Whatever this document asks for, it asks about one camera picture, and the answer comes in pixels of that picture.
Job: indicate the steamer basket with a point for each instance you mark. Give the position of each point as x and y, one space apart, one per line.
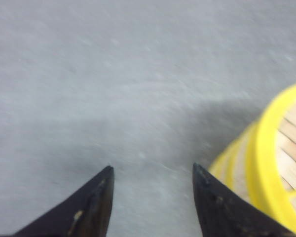
230 166

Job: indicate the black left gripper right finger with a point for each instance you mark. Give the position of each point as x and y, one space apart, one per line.
222 213

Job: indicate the woven bamboo steamer lid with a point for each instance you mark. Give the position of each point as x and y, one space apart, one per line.
271 166

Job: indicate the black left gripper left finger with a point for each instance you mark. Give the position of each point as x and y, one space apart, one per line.
86 213

